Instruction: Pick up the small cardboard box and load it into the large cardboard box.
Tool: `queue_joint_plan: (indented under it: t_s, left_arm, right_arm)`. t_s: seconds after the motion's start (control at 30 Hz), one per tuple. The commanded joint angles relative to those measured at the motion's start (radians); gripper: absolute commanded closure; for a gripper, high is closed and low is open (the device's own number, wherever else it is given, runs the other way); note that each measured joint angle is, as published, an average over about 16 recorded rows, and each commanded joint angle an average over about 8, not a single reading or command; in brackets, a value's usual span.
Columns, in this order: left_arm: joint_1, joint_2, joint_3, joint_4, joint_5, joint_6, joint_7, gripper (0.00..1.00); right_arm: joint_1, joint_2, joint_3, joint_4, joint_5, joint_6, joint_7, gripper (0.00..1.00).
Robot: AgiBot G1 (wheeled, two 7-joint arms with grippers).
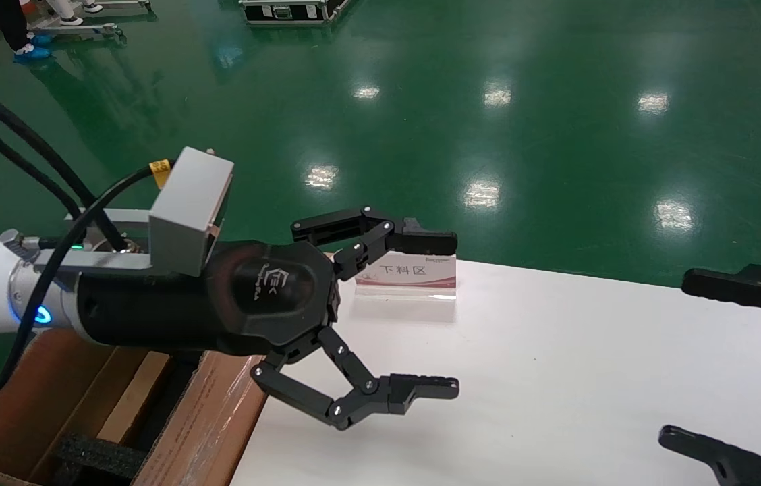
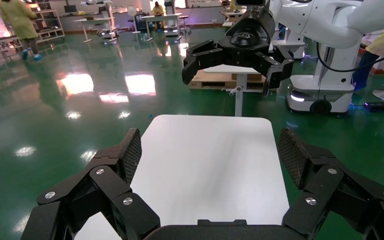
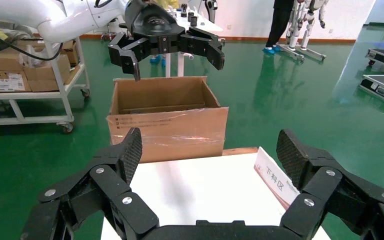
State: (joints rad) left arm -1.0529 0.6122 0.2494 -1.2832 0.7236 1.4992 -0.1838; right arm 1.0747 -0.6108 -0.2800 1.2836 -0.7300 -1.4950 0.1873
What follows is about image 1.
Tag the large cardboard box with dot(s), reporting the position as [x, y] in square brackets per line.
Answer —
[208, 418]

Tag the black textured foam insert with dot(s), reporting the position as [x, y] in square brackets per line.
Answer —
[97, 457]

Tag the black aluminium flight case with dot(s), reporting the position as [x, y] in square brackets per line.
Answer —
[286, 12]

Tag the grey metal camera bracket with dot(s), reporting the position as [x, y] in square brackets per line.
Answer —
[110, 262]

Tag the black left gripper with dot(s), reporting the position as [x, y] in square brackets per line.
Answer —
[259, 297]

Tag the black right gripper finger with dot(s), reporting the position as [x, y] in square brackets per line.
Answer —
[745, 287]
[731, 462]

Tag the person with blue shoe covers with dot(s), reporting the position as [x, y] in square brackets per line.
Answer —
[13, 27]

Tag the acrylic sign with red print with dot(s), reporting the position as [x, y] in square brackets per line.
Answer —
[424, 277]

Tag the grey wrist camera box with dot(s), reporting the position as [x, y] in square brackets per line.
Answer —
[188, 206]

